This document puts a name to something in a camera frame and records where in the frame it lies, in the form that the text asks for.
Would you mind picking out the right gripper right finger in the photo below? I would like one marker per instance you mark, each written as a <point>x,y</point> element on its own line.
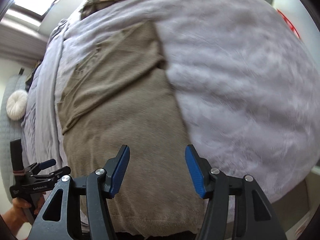
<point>254,216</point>

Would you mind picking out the grey quilted headboard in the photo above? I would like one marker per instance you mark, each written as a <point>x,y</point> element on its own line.
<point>10,130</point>

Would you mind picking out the red object by wall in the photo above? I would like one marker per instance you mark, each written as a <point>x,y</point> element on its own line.
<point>289,23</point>

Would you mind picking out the person's left hand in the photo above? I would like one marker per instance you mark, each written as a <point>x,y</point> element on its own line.
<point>15,217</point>

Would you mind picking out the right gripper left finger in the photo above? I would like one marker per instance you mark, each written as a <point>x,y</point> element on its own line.
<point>59,218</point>

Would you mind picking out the olive brown knit sweater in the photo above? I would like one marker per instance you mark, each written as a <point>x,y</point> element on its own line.
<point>119,95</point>

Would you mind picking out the lavender embossed bed blanket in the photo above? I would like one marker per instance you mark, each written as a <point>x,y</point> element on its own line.
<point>245,85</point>

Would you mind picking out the round white pleated cushion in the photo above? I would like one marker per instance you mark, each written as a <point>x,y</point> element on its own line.
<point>16,104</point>

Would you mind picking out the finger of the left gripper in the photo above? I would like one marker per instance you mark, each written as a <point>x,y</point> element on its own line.
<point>43,165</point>
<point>54,176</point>

